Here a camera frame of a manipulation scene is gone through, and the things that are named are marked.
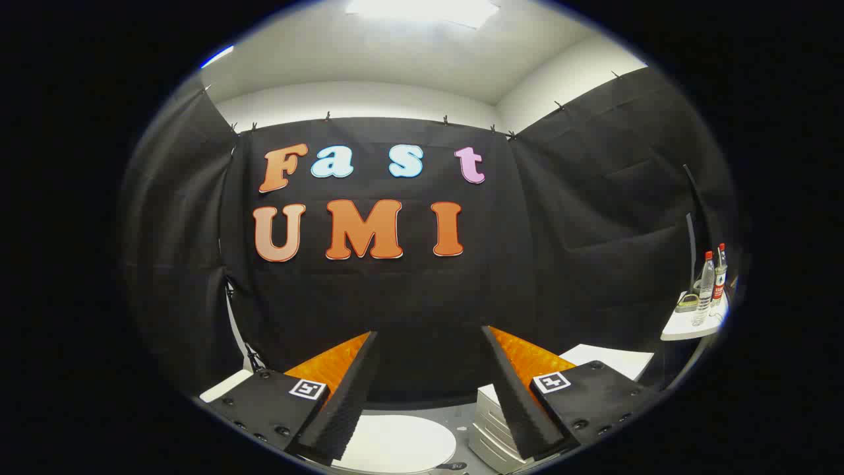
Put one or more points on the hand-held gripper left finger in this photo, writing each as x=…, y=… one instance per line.
x=349, y=396

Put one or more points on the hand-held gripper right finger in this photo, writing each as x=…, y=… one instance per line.
x=517, y=402

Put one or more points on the white toilet lid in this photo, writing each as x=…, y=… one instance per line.
x=402, y=442

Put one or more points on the white drawer cabinet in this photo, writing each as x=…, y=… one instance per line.
x=491, y=425

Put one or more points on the black backdrop cloth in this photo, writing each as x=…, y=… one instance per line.
x=395, y=297

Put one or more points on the black backdrop stand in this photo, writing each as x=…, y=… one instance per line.
x=239, y=323

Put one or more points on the white side table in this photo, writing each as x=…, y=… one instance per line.
x=679, y=328

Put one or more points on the clear bottle red cap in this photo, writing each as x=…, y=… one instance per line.
x=704, y=290

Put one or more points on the dark stand pole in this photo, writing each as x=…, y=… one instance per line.
x=691, y=251

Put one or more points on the red label bottle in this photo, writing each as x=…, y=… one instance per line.
x=719, y=277

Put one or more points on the ceiling light panel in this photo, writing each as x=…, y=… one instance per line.
x=422, y=10

